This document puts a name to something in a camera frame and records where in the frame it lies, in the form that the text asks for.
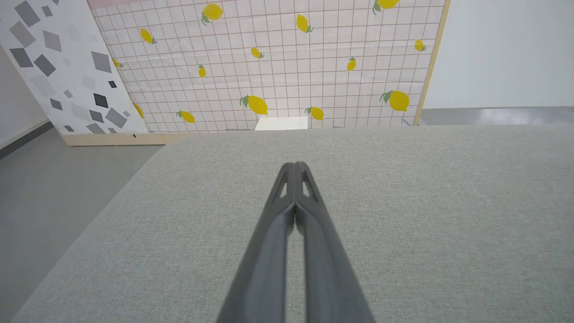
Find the grey terrazzo print panel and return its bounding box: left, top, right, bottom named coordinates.
left=0, top=0, right=149, bottom=136

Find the white box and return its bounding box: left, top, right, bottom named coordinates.
left=254, top=117, right=309, bottom=132

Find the grey fabric sofa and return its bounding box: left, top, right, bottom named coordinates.
left=9, top=124, right=574, bottom=323

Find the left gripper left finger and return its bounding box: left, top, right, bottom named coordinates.
left=217, top=162, right=297, bottom=323

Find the lemon print tile panel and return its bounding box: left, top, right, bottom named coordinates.
left=87, top=0, right=452, bottom=147

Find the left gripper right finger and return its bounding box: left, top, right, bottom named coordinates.
left=294, top=161, right=375, bottom=323

